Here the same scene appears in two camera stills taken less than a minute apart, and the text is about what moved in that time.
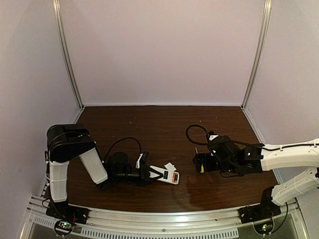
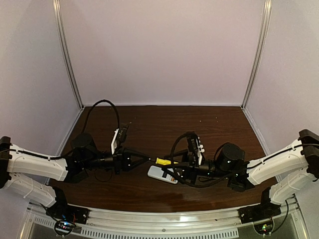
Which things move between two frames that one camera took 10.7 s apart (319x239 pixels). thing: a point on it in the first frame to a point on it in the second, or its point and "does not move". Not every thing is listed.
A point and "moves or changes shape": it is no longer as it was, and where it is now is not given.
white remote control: [170, 177] does not move
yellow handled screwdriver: [202, 169] moves or changes shape
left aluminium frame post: [68, 53] does not move
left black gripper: [144, 174] to [119, 161]
